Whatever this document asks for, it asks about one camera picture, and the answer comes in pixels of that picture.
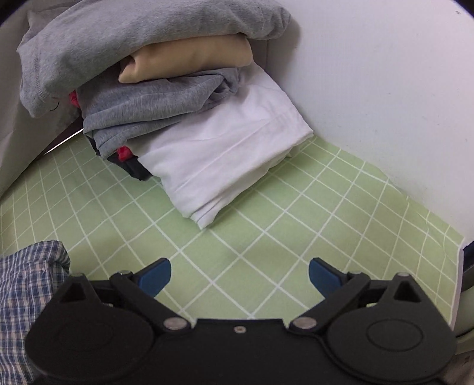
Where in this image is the blue plaid shirt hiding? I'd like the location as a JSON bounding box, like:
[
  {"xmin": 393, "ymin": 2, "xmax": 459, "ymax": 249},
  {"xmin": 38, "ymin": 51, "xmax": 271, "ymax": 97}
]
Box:
[{"xmin": 1, "ymin": 240, "xmax": 71, "ymax": 384}]

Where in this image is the red black knit garment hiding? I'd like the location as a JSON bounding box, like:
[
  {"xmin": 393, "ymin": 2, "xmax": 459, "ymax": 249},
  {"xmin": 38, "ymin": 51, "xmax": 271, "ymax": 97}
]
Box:
[{"xmin": 69, "ymin": 91, "xmax": 152, "ymax": 181}]

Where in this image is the white folded garment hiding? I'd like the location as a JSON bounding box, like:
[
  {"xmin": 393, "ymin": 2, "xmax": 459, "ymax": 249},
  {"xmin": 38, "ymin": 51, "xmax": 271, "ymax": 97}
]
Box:
[{"xmin": 127, "ymin": 63, "xmax": 313, "ymax": 229}]

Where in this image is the dark grey folded garment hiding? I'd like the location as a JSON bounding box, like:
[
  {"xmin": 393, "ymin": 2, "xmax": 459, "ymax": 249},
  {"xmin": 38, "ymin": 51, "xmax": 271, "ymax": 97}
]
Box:
[{"xmin": 76, "ymin": 66, "xmax": 240, "ymax": 158}]

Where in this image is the grey carrot print storage bag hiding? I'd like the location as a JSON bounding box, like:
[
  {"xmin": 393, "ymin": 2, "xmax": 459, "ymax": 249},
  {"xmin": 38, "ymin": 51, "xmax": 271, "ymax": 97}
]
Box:
[{"xmin": 1, "ymin": 1, "xmax": 79, "ymax": 193}]

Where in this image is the beige folded garment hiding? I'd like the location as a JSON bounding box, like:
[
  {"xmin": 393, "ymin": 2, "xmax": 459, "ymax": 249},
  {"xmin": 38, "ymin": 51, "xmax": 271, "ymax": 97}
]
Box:
[{"xmin": 118, "ymin": 34, "xmax": 253, "ymax": 84}]

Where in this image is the light grey folded garment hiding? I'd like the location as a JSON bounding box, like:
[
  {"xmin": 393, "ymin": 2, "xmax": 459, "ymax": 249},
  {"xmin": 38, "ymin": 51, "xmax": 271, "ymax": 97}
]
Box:
[{"xmin": 17, "ymin": 1, "xmax": 291, "ymax": 118}]

